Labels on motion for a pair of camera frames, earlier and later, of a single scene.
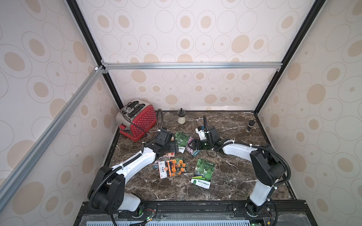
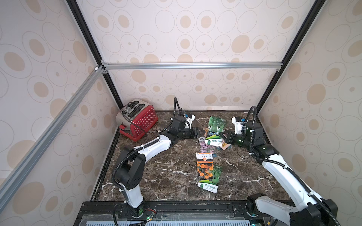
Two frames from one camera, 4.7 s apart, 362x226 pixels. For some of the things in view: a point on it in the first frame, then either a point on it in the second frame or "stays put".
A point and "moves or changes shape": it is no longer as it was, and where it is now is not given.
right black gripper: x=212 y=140 → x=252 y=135
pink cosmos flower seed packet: x=193 y=146 moves or changes shape
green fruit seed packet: x=203 y=173 → x=211 y=184
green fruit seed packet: x=183 y=140 → x=216 y=125
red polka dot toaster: x=138 y=117 stays put
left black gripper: x=174 y=145 → x=193 y=135
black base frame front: x=280 y=213 stays put
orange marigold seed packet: x=172 y=167 → x=205 y=164
